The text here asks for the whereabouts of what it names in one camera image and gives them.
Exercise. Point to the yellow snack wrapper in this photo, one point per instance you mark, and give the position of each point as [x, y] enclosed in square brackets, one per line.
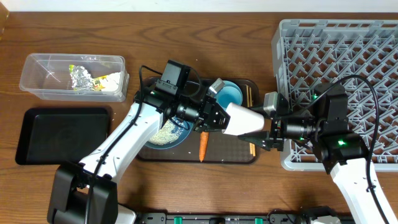
[97, 84]

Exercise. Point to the orange carrot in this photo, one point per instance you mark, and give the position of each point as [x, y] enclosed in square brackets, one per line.
[204, 136]

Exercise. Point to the aluminium foil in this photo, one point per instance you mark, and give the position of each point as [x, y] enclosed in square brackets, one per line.
[81, 78]

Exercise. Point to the pile of white rice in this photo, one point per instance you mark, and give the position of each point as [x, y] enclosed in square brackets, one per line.
[169, 133]

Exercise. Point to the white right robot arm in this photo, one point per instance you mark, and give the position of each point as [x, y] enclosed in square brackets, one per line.
[343, 153]

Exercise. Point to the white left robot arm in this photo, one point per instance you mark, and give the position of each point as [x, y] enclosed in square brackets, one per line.
[86, 192]

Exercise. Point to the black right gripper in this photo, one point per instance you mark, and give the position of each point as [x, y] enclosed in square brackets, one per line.
[277, 131]

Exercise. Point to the brown serving tray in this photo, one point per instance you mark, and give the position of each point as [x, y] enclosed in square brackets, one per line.
[221, 149]

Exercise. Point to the wooden chopstick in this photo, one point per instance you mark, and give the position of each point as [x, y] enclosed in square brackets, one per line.
[249, 103]
[254, 148]

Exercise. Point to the clear plastic bin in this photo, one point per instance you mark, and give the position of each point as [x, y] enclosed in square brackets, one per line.
[47, 76]

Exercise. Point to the white napkin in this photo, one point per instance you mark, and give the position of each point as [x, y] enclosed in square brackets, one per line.
[111, 82]

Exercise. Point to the black tray bin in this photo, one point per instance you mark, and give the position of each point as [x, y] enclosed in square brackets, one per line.
[58, 135]

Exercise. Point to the grey dishwasher rack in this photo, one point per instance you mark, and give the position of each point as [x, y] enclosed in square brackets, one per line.
[307, 52]

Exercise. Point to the dark blue plate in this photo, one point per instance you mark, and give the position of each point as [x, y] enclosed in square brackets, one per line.
[186, 125]

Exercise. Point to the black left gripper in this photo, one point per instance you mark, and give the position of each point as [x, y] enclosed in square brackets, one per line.
[208, 104]

